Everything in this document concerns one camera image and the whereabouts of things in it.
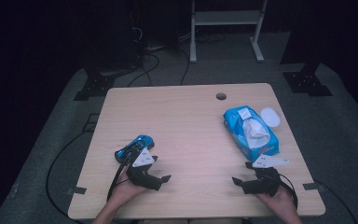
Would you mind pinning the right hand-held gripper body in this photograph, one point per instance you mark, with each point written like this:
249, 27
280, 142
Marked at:
261, 185

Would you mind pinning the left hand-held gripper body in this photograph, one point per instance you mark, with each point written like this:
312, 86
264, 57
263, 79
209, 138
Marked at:
143, 179

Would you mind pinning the white wet wipe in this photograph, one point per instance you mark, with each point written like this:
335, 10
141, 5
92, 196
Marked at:
254, 133

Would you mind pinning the blue wet wipes pack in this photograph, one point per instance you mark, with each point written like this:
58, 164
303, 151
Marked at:
234, 124

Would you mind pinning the person's left hand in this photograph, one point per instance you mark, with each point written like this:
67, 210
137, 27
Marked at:
126, 191

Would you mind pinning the person's right hand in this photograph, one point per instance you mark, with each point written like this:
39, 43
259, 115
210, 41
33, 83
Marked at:
279, 202

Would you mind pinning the grey tape strip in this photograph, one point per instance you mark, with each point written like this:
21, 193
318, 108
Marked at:
77, 190
312, 186

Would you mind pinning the white oval lid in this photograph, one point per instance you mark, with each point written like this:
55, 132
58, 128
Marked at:
270, 117

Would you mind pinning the black stand base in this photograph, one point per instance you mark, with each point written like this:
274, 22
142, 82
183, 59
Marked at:
96, 85
307, 84

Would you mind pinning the white metal stand frame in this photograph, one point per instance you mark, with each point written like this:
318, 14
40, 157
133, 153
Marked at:
227, 17

